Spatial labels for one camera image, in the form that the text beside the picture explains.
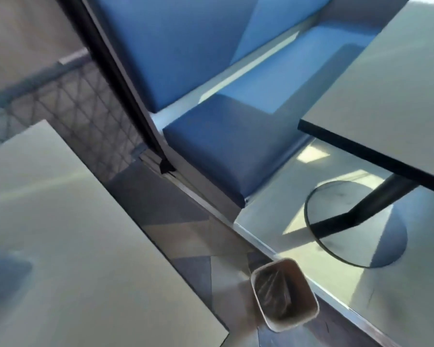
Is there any blue padded bench seat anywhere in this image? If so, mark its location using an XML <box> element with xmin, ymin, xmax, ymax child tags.
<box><xmin>163</xmin><ymin>26</ymin><xmax>380</xmax><ymax>209</ymax></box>

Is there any blue padded bench backrest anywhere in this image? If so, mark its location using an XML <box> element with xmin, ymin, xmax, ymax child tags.
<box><xmin>90</xmin><ymin>0</ymin><xmax>333</xmax><ymax>114</ymax></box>

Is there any clear plastic bin liner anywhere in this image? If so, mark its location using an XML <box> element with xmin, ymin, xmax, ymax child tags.
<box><xmin>255</xmin><ymin>266</ymin><xmax>296</xmax><ymax>320</ymax></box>

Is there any white square waste bin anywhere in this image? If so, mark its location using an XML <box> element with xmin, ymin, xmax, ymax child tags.
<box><xmin>250</xmin><ymin>259</ymin><xmax>319</xmax><ymax>333</ymax></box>

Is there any patterned glass partition panel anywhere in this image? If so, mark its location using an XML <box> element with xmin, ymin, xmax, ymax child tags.
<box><xmin>0</xmin><ymin>47</ymin><xmax>145</xmax><ymax>185</ymax></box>

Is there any round grey table base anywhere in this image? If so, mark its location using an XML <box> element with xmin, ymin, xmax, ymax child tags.
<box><xmin>304</xmin><ymin>180</ymin><xmax>408</xmax><ymax>268</ymax></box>

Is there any white rectangular table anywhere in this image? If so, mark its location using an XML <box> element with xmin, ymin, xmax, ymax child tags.
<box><xmin>0</xmin><ymin>120</ymin><xmax>230</xmax><ymax>347</ymax></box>

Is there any white table with black edge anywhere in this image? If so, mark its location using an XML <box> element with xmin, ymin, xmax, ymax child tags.
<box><xmin>298</xmin><ymin>1</ymin><xmax>434</xmax><ymax>199</ymax></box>

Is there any black partition frame post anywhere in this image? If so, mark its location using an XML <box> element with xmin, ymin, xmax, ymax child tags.
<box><xmin>56</xmin><ymin>0</ymin><xmax>176</xmax><ymax>175</ymax></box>

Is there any black table pedestal leg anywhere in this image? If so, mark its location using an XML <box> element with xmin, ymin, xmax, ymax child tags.
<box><xmin>308</xmin><ymin>173</ymin><xmax>420</xmax><ymax>237</ymax></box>

